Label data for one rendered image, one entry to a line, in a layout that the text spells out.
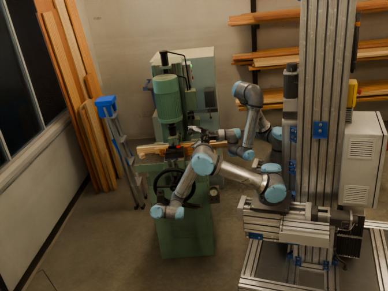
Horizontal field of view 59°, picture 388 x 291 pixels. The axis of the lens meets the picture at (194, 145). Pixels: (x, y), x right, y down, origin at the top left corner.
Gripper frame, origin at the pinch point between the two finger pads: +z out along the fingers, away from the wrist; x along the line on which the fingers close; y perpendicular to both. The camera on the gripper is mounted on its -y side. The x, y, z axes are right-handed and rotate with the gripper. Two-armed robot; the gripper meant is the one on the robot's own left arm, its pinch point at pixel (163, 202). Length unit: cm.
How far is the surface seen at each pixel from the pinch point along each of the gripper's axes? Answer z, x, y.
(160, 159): 17.0, -2.9, -29.1
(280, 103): 196, 127, -96
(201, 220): 37.9, 24.0, 19.3
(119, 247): 74, -49, 45
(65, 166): 118, -114, -30
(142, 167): 13.7, -15.6, -23.9
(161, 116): 5, 1, -59
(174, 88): -4, 12, -76
